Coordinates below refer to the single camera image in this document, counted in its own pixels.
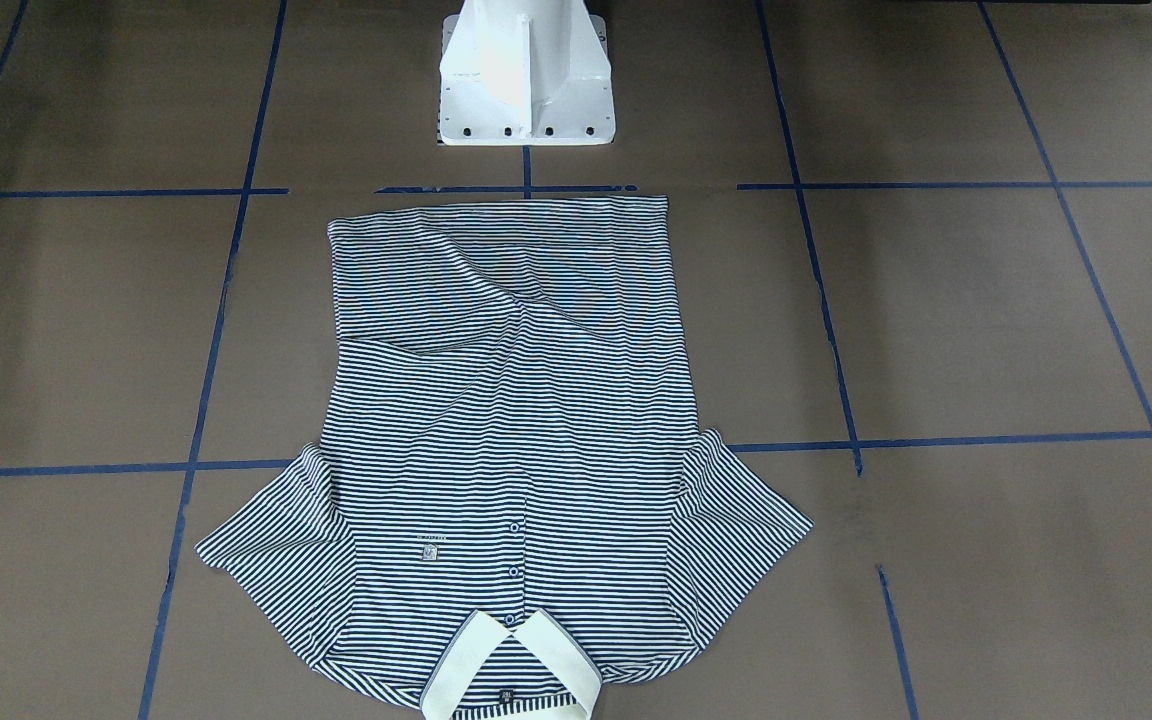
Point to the navy white striped polo shirt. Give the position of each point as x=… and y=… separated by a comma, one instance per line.
x=512, y=502

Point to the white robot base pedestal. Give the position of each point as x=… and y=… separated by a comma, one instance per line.
x=525, y=73

